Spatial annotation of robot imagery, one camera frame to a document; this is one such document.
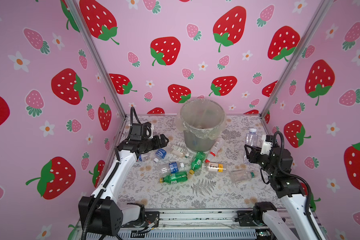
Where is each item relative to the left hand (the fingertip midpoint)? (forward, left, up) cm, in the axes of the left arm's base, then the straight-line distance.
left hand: (162, 141), depth 81 cm
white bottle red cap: (+6, -33, -15) cm, 37 cm away
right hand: (-6, -44, +4) cm, 45 cm away
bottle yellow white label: (-8, -30, -14) cm, 35 cm away
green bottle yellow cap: (-14, -7, -15) cm, 22 cm away
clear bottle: (-1, -47, +4) cm, 48 cm away
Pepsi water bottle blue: (0, +15, -19) cm, 24 cm away
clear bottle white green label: (+3, -11, -17) cm, 20 cm away
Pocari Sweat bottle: (+1, +3, -15) cm, 15 cm away
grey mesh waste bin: (+5, -19, -10) cm, 22 cm away
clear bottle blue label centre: (-9, -4, -15) cm, 18 cm away
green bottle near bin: (-5, -20, -15) cm, 25 cm away
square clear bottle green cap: (-11, -46, -20) cm, 51 cm away
